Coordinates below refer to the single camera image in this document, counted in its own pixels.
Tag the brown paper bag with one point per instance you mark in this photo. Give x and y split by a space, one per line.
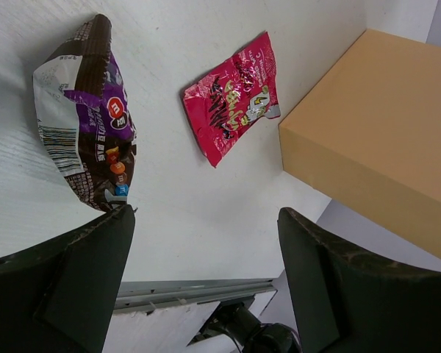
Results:
368 135

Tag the magenta candy packet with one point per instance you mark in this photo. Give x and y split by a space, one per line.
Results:
227 101

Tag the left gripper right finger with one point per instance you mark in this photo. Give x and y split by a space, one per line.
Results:
348 299

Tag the purple brown candy packet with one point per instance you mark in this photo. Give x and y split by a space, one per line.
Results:
83 117

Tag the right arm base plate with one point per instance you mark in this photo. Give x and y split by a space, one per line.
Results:
233 319

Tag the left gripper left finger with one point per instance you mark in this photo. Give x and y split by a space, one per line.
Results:
59 295

